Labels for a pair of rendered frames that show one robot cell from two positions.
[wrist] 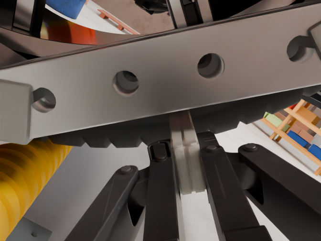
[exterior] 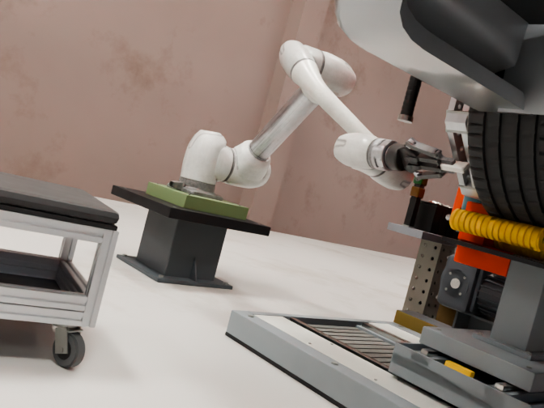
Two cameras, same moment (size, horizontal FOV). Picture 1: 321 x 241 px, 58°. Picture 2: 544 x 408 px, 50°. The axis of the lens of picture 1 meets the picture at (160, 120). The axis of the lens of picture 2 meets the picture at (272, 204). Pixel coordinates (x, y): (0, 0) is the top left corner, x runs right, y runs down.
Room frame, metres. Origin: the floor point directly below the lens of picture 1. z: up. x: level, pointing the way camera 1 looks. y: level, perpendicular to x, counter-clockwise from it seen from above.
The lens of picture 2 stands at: (1.26, -1.15, 0.47)
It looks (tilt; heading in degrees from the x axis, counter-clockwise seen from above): 2 degrees down; 150
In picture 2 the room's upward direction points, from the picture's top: 15 degrees clockwise
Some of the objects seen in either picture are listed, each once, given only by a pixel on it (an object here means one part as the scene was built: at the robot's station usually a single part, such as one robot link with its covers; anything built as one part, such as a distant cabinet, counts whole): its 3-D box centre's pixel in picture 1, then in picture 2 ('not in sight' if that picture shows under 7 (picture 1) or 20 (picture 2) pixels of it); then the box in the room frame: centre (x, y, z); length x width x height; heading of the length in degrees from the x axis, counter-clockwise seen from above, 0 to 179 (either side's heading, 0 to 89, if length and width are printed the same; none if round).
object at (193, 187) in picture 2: not in sight; (192, 186); (-1.05, -0.19, 0.38); 0.22 x 0.18 x 0.06; 106
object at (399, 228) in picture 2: not in sight; (435, 237); (-0.48, 0.67, 0.44); 0.43 x 0.17 x 0.03; 100
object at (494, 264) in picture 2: not in sight; (495, 240); (0.18, 0.20, 0.48); 0.16 x 0.12 x 0.17; 10
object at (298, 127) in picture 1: (293, 125); not in sight; (10.02, -3.74, 0.41); 1.48 x 1.13 x 0.83; 101
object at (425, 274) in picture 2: not in sight; (425, 291); (-0.49, 0.69, 0.21); 0.10 x 0.10 x 0.42; 10
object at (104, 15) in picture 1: (121, 26); not in sight; (7.28, 2.12, 0.06); 1.29 x 0.89 x 0.12; 100
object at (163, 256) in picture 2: not in sight; (182, 240); (-1.06, -0.17, 0.15); 0.50 x 0.50 x 0.30; 11
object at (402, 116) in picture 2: not in sight; (411, 95); (-0.06, -0.02, 0.83); 0.04 x 0.04 x 0.16
